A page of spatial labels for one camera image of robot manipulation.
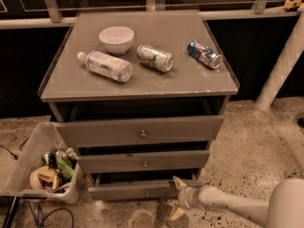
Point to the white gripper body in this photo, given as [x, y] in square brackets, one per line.
[187, 197]

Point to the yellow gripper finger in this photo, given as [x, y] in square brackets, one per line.
[177, 212]
[179, 183]

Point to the grey bottom drawer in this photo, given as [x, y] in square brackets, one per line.
[139, 185]

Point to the grey drawer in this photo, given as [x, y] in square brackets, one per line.
[140, 131]
[139, 185]
[151, 161]

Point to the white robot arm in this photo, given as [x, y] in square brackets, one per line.
[284, 209]

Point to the grey middle drawer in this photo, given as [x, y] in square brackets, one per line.
[151, 161]

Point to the grey drawer cabinet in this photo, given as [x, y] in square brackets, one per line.
[189, 89]

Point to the grey top drawer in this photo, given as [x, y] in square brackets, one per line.
[140, 131]

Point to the green can in bin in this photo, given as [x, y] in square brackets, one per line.
[64, 165]

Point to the green white soda can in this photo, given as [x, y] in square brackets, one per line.
[155, 58]

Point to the blue soda can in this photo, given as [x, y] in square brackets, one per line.
[204, 54]

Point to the yellow snack bag in bin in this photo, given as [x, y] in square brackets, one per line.
[44, 178]

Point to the clear plastic bottle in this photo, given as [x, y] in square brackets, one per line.
[106, 65]

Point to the white bowl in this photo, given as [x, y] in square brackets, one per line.
[117, 40]

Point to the white slanted pole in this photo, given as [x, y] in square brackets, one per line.
[284, 65]

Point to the yellow object on ledge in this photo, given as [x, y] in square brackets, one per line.
[292, 5]

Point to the metal railing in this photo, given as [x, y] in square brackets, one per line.
[40, 13]

